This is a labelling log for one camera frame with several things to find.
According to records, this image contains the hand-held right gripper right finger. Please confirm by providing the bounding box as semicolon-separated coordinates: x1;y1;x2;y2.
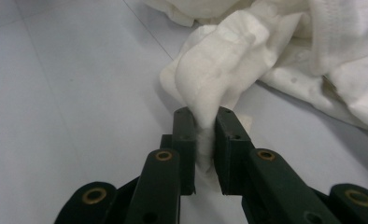
214;106;256;196

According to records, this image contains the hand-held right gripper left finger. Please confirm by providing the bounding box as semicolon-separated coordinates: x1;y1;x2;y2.
159;106;197;196

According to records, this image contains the white baby garment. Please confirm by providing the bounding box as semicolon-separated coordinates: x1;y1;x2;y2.
141;0;368;194

